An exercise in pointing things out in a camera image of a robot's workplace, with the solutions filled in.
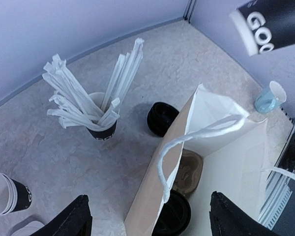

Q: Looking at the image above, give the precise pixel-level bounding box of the light blue ceramic mug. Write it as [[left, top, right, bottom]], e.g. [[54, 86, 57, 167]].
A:
[[254, 81, 287, 114]]

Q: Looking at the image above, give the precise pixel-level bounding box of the aluminium front rail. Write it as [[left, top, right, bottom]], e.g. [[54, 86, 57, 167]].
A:
[[258, 118, 295, 230]]

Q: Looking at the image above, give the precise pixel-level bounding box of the cardboard cup carrier tray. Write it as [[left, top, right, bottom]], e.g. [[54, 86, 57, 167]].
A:
[[172, 149, 203, 199]]

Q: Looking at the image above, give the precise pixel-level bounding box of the stack of paper cups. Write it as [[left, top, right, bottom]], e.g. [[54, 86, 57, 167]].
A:
[[0, 173, 32, 216]]

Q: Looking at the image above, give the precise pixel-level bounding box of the brown paper takeout bag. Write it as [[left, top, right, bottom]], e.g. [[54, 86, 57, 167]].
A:
[[123, 83, 295, 236]]

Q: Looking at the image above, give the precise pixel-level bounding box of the stack of black lids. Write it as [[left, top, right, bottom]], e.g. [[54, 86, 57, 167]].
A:
[[147, 102, 179, 137]]

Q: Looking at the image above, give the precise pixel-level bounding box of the black paper coffee cup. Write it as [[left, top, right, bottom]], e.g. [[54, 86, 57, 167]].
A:
[[230, 0, 295, 56]]

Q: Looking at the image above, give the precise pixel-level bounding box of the black cup holding straws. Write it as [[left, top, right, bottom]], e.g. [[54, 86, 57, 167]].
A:
[[86, 92, 120, 142]]

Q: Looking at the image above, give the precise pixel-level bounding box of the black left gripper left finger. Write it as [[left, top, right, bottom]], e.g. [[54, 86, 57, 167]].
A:
[[33, 195, 92, 236]]

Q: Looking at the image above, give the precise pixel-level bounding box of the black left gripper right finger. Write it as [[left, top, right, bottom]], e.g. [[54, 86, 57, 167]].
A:
[[209, 191, 277, 236]]

